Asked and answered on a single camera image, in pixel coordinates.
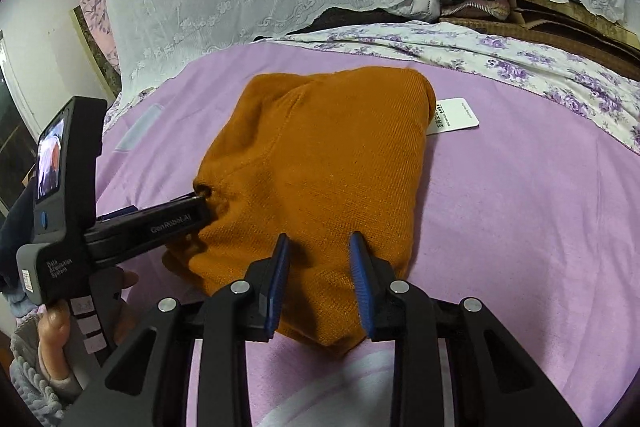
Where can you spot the grey knit sleeve forearm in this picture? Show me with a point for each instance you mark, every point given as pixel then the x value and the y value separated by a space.
pixel 39 371

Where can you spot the white paper price tag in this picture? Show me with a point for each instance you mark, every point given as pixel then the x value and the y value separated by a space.
pixel 452 114

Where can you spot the floral purple white quilt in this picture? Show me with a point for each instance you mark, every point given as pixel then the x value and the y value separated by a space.
pixel 585 87

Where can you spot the pink floral fabric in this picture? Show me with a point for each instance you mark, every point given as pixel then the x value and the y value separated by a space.
pixel 98 23

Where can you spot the orange knit sweater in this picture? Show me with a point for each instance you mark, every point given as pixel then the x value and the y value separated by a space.
pixel 316 158

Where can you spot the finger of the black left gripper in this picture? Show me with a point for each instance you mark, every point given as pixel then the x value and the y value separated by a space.
pixel 149 228
pixel 117 213

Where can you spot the brown woven mat stack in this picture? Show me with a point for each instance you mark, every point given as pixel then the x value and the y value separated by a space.
pixel 567 26

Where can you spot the left hand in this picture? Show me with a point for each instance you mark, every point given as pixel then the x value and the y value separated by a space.
pixel 82 325

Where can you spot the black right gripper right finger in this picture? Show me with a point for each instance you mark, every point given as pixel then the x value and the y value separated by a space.
pixel 455 364

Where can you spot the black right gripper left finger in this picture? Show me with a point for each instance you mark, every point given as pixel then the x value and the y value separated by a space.
pixel 146 381

